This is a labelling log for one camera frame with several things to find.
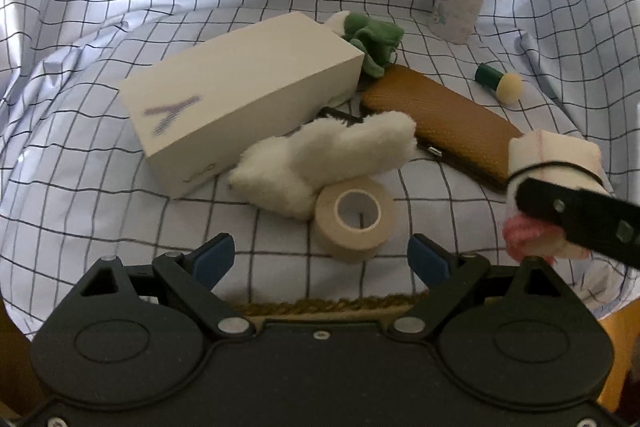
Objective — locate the small white rolled cloth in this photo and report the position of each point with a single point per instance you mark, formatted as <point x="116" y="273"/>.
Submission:
<point x="337" y="23"/>

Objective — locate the black elastic band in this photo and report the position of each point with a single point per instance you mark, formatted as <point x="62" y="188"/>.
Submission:
<point x="565" y="165"/>

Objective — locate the green plush cloth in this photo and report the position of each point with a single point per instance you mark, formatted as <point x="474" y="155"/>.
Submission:
<point x="375" y="39"/>

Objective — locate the white cardboard box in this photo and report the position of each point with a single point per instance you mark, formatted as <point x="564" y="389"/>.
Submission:
<point x="240" y="87"/>

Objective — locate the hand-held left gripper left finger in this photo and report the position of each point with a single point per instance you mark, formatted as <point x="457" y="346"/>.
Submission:
<point x="215" y="257"/>

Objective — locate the beige tape roll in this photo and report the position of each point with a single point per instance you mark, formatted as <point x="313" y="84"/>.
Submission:
<point x="345" y="237"/>

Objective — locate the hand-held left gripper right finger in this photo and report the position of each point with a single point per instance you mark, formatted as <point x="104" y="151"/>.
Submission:
<point x="430" y="257"/>

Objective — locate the pink-edged white towel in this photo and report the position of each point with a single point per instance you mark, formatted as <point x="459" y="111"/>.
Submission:
<point x="550" y="149"/>

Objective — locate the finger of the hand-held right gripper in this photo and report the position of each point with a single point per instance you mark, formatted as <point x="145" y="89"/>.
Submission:
<point x="585" y="217"/>

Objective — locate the brown textured case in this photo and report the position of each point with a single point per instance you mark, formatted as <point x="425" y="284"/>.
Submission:
<point x="440" y="117"/>

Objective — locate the woven basket with cloth lining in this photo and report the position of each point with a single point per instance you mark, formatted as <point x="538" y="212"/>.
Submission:
<point x="325" y="307"/>

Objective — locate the fluffy white plush cloth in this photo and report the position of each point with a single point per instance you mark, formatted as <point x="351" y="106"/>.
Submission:
<point x="340" y="147"/>

